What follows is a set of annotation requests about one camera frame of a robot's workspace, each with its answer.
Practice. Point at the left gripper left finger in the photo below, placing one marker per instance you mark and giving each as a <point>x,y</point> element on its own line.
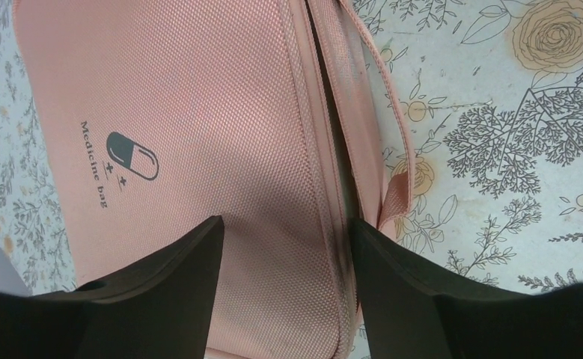
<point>157,307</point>

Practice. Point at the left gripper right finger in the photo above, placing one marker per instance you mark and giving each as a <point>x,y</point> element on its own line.
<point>414,308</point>

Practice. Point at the pink medicine kit case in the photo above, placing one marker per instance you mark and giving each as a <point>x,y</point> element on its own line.
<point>159,114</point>

